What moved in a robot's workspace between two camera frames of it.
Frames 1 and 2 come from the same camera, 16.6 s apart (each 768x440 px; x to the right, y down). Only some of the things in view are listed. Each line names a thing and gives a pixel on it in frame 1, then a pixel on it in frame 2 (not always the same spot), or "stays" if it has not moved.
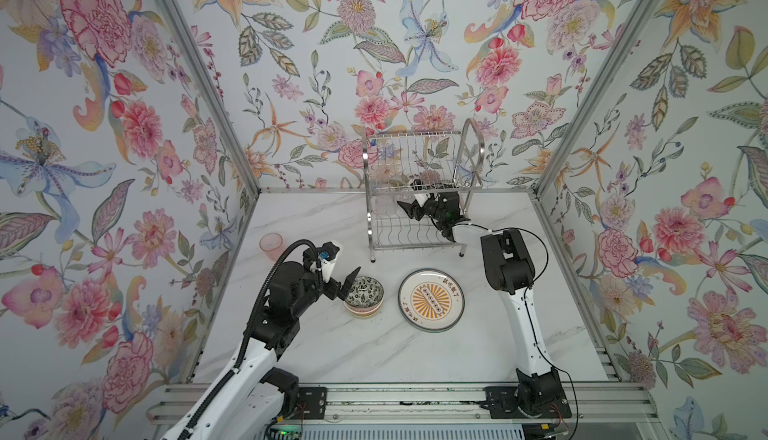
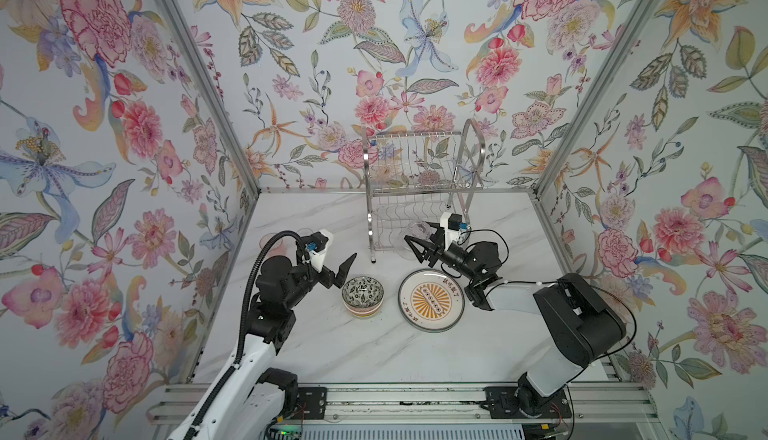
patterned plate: (431, 300) stays
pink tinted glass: (273, 245) stays
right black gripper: (432, 208) → (437, 252)
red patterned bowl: (365, 294) stays
